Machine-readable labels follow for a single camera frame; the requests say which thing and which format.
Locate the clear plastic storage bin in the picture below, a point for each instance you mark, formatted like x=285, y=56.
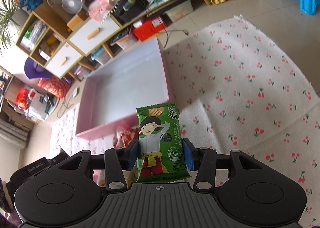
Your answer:
x=180, y=11

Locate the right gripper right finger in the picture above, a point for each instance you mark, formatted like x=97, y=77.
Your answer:
x=202, y=161

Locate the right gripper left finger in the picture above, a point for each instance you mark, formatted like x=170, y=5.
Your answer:
x=116, y=161

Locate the potted green plant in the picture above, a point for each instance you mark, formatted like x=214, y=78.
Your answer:
x=8, y=8

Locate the red lantern bag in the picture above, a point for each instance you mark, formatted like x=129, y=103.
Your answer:
x=55, y=86

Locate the pink cardboard box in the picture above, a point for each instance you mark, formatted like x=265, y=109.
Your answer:
x=133, y=79

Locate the white desk fan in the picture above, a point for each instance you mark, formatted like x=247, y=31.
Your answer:
x=72, y=6

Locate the cherry print cloth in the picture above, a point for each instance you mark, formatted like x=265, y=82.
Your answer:
x=236, y=89

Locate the purple hat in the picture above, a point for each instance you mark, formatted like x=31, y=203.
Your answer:
x=35, y=71

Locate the wooden TV cabinet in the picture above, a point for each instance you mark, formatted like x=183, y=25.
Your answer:
x=79, y=42

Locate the red snack packet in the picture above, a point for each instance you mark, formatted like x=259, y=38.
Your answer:
x=124, y=136

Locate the red box under cabinet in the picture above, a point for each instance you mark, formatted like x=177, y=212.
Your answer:
x=149, y=28

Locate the green cartoon snack packet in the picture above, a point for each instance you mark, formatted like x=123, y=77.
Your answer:
x=160, y=154

